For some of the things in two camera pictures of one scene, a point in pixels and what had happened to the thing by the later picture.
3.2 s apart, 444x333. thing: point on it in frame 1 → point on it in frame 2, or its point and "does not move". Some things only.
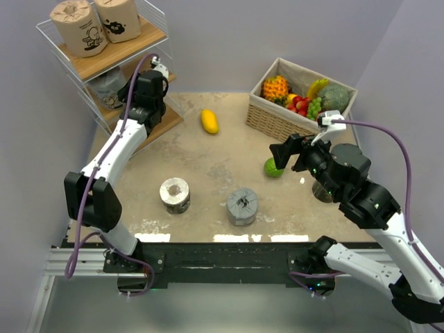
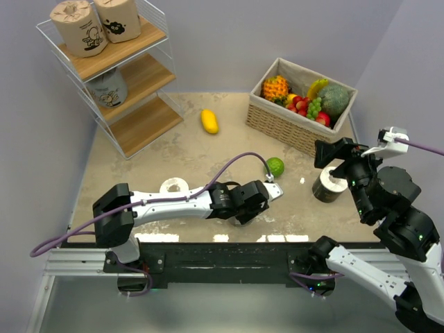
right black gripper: x=295 y=143 → x=324 y=151
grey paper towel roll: x=106 y=87 does not move
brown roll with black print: x=121 y=19 does not move
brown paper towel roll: x=75 y=19 does not move
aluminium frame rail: x=90 y=262 does not move
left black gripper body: x=126 y=96 → x=257 y=209
